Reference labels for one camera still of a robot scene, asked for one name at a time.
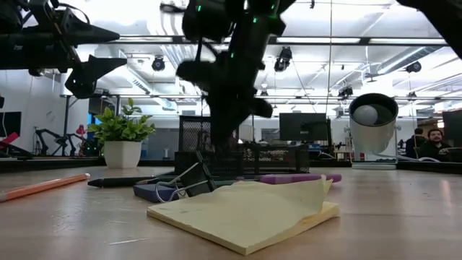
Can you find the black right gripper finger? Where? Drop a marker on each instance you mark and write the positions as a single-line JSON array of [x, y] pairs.
[[232, 126], [216, 126]]

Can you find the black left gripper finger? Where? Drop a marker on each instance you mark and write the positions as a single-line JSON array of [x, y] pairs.
[[86, 77], [94, 34]]

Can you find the black binder clip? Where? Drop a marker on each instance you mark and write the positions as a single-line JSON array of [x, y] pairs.
[[198, 178]]

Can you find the small blue box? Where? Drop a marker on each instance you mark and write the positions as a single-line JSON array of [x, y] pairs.
[[148, 192]]

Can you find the black pen with scale print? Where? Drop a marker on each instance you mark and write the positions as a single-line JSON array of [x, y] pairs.
[[119, 181]]

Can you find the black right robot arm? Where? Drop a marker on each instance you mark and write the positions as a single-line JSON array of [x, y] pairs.
[[445, 21]]

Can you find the background black robot arm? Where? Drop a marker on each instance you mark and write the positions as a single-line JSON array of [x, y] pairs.
[[54, 139]]

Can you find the black mesh desk organizer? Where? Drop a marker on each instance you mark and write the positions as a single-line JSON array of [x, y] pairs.
[[274, 159]]

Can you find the black ceiling track light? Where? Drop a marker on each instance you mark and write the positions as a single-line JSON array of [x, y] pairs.
[[414, 67], [283, 59], [158, 64]]

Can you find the black computer monitor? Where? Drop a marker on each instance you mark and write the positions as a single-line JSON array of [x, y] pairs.
[[303, 126]]

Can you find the green plant in white pot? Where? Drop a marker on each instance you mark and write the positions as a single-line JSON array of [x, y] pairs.
[[121, 144]]

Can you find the yellow sticky note pad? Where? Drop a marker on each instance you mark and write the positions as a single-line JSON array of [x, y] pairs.
[[245, 213]]

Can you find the orange pencil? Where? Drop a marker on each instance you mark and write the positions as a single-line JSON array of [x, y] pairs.
[[43, 186]]

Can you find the person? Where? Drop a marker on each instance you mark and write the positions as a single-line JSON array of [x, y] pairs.
[[435, 144], [413, 144]]

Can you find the black overhead frame bar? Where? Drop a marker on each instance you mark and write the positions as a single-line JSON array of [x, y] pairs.
[[325, 40]]

